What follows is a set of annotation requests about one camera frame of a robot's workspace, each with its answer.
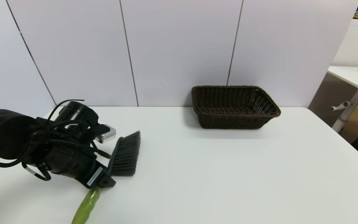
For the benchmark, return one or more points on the white side table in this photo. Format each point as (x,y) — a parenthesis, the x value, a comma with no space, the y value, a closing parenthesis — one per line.
(348,76)

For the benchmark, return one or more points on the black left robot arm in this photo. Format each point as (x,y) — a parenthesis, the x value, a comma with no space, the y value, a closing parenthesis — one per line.
(5,133)

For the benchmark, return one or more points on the dark brown wicker basket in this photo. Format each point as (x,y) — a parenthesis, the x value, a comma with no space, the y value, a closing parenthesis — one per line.
(231,119)

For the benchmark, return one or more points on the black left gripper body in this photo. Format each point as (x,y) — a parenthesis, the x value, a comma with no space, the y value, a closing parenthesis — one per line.
(92,174)

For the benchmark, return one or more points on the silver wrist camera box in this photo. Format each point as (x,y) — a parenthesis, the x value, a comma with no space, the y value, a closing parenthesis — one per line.
(107,135)

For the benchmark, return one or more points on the white perforated partition panel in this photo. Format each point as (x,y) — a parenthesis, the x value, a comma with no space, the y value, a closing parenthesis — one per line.
(356,46)

